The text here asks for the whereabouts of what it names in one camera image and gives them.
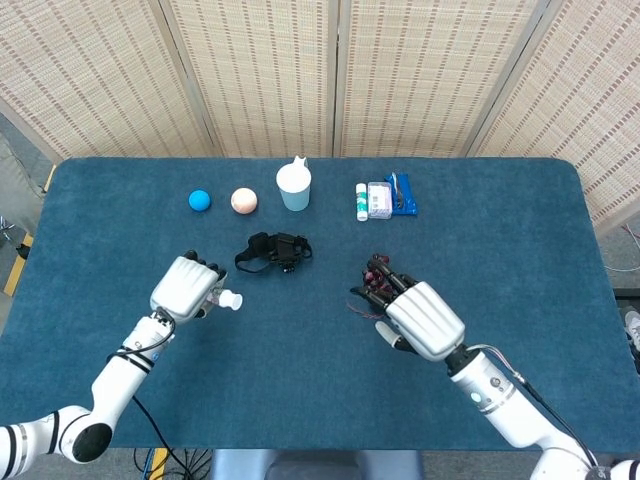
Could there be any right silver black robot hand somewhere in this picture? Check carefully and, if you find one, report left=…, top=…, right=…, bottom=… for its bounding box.
left=349, top=253, right=466, bottom=362

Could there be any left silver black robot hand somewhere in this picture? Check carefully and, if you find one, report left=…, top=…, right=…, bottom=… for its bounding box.
left=149, top=250, right=229, bottom=323

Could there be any white floral toothpaste tube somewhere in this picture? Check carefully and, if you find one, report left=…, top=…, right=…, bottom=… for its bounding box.
left=208, top=288, right=244, bottom=311

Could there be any peach pink ball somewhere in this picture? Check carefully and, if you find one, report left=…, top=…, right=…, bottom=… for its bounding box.
left=230, top=187, right=259, bottom=216

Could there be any dark red grape bunch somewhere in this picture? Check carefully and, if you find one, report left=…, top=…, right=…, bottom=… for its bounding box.
left=346, top=253, right=396, bottom=321

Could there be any blue plastic packet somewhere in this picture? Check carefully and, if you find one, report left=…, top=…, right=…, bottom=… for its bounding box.
left=383, top=172, right=418, bottom=217

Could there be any clear box with purple label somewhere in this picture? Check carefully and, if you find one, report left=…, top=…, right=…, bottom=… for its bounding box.
left=366, top=180, right=394, bottom=221

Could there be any blue felt table cloth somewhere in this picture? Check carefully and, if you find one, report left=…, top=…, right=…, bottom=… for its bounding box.
left=0, top=157, right=624, bottom=454

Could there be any light blue plastic cup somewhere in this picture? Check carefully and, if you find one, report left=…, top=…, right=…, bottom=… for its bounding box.
left=275, top=155, right=314, bottom=212

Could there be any grey sneaker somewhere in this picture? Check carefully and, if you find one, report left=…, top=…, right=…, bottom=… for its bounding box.
left=623, top=309, right=640, bottom=354

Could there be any woven bamboo folding screen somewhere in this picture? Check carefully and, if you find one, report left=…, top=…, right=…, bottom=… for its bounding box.
left=0, top=0, right=640, bottom=236

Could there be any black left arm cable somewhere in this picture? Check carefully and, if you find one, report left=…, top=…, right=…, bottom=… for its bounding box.
left=130, top=393, right=204, bottom=480

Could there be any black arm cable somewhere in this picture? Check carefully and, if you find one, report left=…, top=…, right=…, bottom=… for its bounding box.
left=514, top=374, right=599, bottom=464
left=130, top=393, right=204, bottom=480

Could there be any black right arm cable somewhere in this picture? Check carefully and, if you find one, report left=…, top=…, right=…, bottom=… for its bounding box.
left=514, top=374, right=599, bottom=464

